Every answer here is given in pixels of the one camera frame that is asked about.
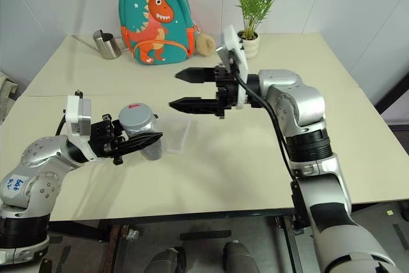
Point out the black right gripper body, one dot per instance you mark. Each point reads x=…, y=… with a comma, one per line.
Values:
x=225, y=90

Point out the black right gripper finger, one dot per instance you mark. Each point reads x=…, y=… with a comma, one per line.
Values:
x=198, y=75
x=195, y=105

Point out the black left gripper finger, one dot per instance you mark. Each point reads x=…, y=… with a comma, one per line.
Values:
x=140, y=143

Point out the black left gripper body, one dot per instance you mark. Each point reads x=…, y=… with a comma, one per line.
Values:
x=102, y=135

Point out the grey lidded plastic cup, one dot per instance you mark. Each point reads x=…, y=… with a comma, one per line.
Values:
x=154, y=153

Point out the grey jar lid red arrow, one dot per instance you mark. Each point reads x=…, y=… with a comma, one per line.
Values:
x=135, y=116

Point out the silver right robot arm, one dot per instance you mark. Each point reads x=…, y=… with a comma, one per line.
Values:
x=303, y=100

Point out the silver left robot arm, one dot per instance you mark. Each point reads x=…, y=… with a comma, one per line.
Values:
x=38, y=158

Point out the clear plastic box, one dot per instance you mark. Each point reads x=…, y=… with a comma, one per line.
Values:
x=177, y=135

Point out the beige fuzzy pompom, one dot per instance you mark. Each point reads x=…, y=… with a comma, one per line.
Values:
x=205, y=45

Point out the white ribbed plant pot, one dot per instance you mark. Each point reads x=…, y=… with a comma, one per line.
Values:
x=250, y=47

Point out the teal dinosaur backpack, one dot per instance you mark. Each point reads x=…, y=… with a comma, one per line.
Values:
x=156, y=30

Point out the steel watering can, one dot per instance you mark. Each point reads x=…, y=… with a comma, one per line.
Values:
x=107, y=46

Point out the small crumpled clear wrapper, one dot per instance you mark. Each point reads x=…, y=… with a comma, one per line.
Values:
x=132, y=234

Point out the black floor strip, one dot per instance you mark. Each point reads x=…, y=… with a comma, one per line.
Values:
x=206, y=235

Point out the dark rounded shape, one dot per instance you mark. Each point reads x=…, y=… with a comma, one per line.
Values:
x=241, y=257
x=166, y=260

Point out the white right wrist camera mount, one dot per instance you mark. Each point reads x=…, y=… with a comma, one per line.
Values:
x=238, y=59

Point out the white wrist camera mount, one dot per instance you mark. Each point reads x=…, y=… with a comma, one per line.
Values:
x=73, y=110
x=238, y=59

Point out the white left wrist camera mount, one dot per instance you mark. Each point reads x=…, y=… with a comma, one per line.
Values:
x=73, y=110

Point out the black table frame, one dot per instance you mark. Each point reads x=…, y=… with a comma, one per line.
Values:
x=159, y=215

